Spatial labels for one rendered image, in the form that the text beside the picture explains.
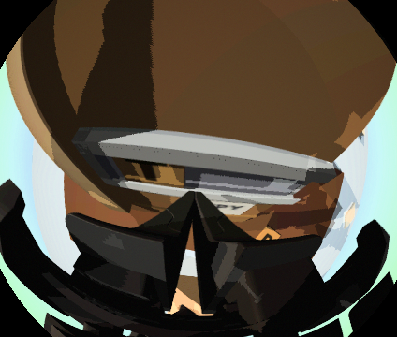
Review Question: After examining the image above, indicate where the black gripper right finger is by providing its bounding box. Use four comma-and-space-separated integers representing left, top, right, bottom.
192, 191, 322, 315

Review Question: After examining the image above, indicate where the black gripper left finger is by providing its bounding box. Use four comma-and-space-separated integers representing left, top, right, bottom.
65, 191, 196, 312

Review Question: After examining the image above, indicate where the white paper ticket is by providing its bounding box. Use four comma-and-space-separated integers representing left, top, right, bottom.
210, 201, 256, 216

